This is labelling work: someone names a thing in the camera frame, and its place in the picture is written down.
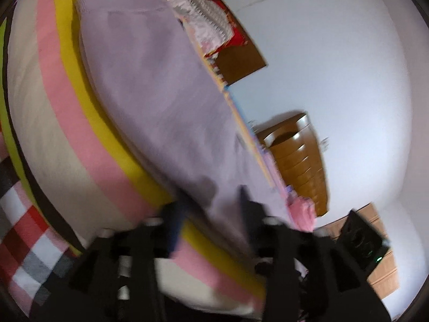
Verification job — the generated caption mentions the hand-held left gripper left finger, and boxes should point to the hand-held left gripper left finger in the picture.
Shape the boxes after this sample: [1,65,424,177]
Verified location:
[69,203,188,322]

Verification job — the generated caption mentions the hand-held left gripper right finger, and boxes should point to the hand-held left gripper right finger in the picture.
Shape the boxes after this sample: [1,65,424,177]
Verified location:
[239,185,391,322]

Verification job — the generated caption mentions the lavender pants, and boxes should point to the lavender pants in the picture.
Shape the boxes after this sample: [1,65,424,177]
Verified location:
[75,0,295,262]

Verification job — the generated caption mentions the pink cloth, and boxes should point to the pink cloth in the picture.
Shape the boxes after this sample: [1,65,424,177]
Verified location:
[290,196,317,232]

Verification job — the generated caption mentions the wooden nightstand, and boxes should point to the wooden nightstand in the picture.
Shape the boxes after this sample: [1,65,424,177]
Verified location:
[256,111,331,217]

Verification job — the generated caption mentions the plaid cloth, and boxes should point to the plaid cloth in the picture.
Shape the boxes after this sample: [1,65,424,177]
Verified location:
[0,134,84,319]

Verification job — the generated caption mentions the striped colourful blanket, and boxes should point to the striped colourful blanket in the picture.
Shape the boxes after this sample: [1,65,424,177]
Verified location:
[0,0,322,319]

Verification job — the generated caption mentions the brown wooden headboard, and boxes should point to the brown wooden headboard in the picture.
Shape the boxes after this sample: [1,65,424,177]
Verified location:
[161,0,269,84]

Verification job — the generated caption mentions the red pillow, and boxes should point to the red pillow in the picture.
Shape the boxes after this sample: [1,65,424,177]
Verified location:
[204,0,250,57]

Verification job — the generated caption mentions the white pink printed quilt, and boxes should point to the white pink printed quilt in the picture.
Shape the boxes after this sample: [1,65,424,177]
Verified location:
[134,0,235,51]

